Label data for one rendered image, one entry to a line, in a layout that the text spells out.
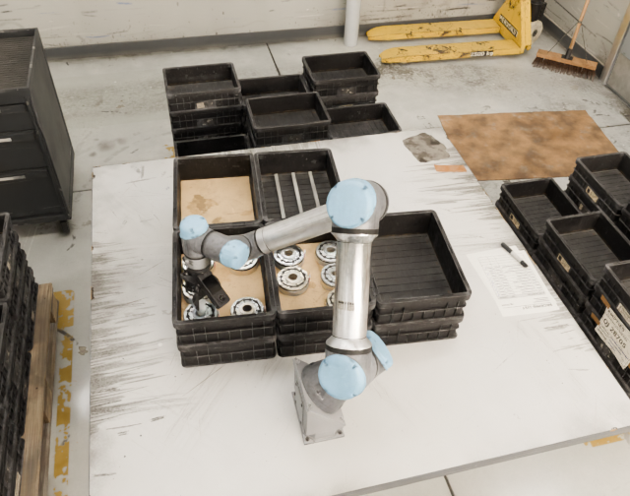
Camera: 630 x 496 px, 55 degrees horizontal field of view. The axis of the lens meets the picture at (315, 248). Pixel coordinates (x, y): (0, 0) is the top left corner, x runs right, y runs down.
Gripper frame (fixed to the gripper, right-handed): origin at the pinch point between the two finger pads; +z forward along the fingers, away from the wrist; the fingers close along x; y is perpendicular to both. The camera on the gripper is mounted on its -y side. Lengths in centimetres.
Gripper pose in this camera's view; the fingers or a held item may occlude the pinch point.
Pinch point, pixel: (210, 310)
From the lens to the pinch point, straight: 190.6
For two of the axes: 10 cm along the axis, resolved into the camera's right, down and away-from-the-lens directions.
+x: -6.5, 5.2, -5.5
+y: -7.6, -4.8, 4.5
